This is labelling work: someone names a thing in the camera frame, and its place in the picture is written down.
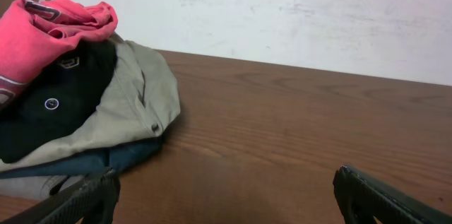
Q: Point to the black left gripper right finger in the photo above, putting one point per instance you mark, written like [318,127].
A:
[363,199]

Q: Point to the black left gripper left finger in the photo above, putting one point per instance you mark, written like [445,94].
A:
[89,201]

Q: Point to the red soccer t-shirt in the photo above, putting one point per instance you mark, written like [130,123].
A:
[34,34]

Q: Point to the navy blue folded garment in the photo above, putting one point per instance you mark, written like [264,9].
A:
[120,158]

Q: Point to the light grey folded garment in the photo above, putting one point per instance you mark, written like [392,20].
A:
[38,188]

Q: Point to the black polo shirt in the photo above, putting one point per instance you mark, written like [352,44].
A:
[58,101]

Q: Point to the khaki folded shirt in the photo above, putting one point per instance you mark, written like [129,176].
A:
[140,102]

